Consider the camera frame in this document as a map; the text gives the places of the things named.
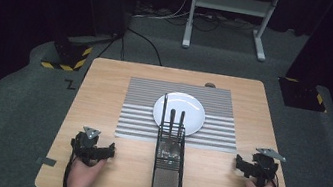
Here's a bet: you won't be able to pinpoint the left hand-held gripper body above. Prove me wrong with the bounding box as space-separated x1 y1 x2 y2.
68 123 106 168

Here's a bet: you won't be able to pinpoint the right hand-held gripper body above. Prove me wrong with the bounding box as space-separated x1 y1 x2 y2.
247 146 289 187

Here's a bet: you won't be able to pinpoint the black wire cutlery basket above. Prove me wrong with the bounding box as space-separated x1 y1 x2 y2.
149 121 194 187

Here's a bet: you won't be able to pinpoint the steel spoon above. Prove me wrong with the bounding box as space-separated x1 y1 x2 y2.
163 107 183 159

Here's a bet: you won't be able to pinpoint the person's left hand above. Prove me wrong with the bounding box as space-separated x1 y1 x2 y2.
65 153 107 187

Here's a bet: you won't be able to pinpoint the grey striped placemat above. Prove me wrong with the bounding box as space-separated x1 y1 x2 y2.
113 73 247 157

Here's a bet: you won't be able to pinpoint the white round plate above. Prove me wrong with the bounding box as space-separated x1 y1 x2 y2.
149 88 209 140

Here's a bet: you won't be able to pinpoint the hazard-striped black stand base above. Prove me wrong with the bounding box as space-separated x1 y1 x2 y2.
274 75 331 114
40 31 95 76

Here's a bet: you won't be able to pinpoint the white metal stand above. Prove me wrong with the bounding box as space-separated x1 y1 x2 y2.
180 0 282 64

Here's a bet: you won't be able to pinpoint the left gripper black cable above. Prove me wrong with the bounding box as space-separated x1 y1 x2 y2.
61 154 77 187

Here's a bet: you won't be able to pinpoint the black floor cable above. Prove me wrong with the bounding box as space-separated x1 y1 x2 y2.
121 27 168 67

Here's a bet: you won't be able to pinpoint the tangled black floor cables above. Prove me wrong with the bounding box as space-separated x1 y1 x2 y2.
190 10 259 41

